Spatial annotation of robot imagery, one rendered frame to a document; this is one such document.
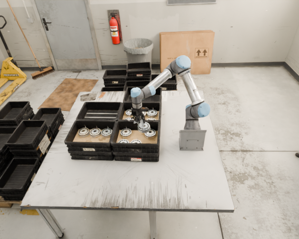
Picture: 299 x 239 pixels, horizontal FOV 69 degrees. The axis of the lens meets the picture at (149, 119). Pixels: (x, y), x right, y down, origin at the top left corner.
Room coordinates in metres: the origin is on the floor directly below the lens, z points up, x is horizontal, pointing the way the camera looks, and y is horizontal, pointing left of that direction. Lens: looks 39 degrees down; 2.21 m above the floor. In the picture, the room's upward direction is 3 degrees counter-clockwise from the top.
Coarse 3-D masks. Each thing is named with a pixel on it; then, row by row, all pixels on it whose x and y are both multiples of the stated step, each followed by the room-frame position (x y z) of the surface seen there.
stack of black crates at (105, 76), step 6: (108, 72) 3.51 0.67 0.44; (114, 72) 3.50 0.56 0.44; (120, 72) 3.49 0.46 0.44; (126, 72) 3.49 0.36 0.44; (108, 78) 3.22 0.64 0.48; (114, 78) 3.21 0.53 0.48; (120, 78) 3.21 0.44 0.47; (126, 78) 3.21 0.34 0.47; (108, 84) 3.22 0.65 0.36; (114, 84) 3.22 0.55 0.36; (120, 84) 3.21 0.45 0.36
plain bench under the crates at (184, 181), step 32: (64, 128) 1.77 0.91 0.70; (64, 160) 1.32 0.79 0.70; (96, 160) 1.30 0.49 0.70; (160, 160) 1.26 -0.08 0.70; (192, 160) 1.24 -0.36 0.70; (32, 192) 1.01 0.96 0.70; (64, 192) 0.99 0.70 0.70; (96, 192) 0.98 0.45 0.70; (128, 192) 0.96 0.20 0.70; (160, 192) 0.95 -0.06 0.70; (192, 192) 0.93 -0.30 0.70; (224, 192) 0.92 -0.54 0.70
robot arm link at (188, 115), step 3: (189, 105) 1.56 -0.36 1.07; (186, 108) 1.56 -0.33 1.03; (189, 108) 1.53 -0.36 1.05; (186, 111) 1.54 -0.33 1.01; (189, 111) 1.50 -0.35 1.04; (186, 114) 1.53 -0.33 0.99; (189, 114) 1.49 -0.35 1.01; (186, 117) 1.51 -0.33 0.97; (189, 117) 1.48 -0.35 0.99; (192, 117) 1.47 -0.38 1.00
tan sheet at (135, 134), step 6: (120, 132) 1.51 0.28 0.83; (132, 132) 1.50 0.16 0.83; (138, 132) 1.50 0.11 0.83; (156, 132) 1.48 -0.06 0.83; (120, 138) 1.43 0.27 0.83; (126, 138) 1.42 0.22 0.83; (132, 138) 1.42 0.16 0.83; (138, 138) 1.42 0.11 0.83; (144, 138) 1.41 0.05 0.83; (156, 138) 1.40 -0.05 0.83
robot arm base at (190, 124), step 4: (188, 120) 1.47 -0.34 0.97; (192, 120) 1.46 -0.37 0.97; (196, 120) 1.46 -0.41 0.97; (188, 124) 1.44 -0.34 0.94; (192, 124) 1.43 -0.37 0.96; (196, 124) 1.43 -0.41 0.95; (184, 128) 1.44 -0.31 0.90; (188, 128) 1.41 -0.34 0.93; (192, 128) 1.40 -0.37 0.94; (196, 128) 1.40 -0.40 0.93; (200, 128) 1.42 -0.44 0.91
